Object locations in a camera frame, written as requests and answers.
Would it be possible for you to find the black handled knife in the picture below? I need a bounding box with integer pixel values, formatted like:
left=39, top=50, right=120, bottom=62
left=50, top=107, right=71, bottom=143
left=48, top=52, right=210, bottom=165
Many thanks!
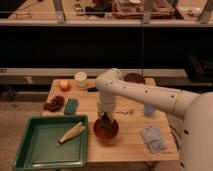
left=87, top=87, right=98, bottom=92

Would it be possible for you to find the green plastic tray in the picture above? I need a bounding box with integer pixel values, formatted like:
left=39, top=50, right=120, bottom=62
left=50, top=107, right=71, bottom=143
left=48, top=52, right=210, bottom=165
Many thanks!
left=13, top=115, right=88, bottom=171

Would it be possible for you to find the bunch of red grapes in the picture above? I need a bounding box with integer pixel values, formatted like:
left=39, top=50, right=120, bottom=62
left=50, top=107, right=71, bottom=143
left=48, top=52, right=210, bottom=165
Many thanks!
left=44, top=95, right=64, bottom=112

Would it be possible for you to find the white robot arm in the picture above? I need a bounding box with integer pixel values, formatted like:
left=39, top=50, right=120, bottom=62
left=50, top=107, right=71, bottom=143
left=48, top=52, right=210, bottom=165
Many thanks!
left=95, top=68, right=213, bottom=171

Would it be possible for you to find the blue cup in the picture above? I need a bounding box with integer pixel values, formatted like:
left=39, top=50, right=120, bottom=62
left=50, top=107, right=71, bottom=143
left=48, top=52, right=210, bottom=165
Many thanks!
left=144, top=105, right=155, bottom=117

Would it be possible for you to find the dark red bowl with food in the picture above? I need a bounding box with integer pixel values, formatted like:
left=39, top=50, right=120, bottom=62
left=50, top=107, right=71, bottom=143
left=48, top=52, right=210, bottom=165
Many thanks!
left=124, top=73, right=145, bottom=84

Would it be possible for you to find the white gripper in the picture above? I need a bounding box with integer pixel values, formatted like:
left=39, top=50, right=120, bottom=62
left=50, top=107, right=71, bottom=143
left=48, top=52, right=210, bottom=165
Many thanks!
left=97, top=101, right=116, bottom=120

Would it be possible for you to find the orange apple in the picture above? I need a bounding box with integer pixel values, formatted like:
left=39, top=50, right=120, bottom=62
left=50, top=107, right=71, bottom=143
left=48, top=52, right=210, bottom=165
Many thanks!
left=59, top=80, right=70, bottom=91

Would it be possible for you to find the white cup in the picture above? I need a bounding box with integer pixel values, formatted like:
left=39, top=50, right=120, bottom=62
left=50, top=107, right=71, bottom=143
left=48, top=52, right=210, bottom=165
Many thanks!
left=74, top=72, right=87, bottom=89

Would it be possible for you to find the corn cob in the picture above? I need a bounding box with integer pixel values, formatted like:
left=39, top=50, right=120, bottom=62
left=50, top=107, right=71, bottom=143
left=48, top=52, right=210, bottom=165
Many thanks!
left=59, top=122, right=85, bottom=144

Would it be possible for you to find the metal spoon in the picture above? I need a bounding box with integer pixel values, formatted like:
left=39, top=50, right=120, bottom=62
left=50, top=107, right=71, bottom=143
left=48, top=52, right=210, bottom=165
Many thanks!
left=114, top=111, right=128, bottom=115

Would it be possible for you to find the green sponge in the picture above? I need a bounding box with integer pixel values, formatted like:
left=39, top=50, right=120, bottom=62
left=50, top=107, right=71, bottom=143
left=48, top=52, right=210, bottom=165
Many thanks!
left=64, top=99, right=78, bottom=115

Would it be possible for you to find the grey folded cloth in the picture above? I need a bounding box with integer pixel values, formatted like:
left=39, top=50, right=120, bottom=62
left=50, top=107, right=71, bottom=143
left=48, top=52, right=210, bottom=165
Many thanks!
left=140, top=126, right=166, bottom=154

